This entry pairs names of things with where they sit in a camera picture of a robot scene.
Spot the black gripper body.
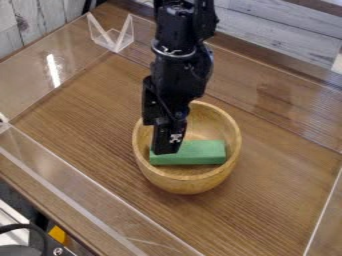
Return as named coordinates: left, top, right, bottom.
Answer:
left=147, top=43, right=214, bottom=119

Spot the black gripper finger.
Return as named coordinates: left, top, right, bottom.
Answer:
left=142, top=77, right=170, bottom=126
left=151, top=117, right=188, bottom=155

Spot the green rectangular block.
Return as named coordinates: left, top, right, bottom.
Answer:
left=149, top=140, right=228, bottom=166

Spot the brown wooden bowl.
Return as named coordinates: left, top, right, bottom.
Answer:
left=133, top=101, right=242, bottom=195

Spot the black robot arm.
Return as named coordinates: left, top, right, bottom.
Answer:
left=142, top=0, right=220, bottom=155

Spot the yellow and black device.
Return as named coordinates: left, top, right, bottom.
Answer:
left=29, top=212, right=94, bottom=256

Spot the clear acrylic corner bracket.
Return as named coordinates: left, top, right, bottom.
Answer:
left=87, top=13, right=135, bottom=53

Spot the clear acrylic tray wall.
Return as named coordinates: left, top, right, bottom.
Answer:
left=0, top=114, right=204, bottom=256

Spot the black cable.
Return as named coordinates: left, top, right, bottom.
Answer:
left=0, top=224, right=50, bottom=256

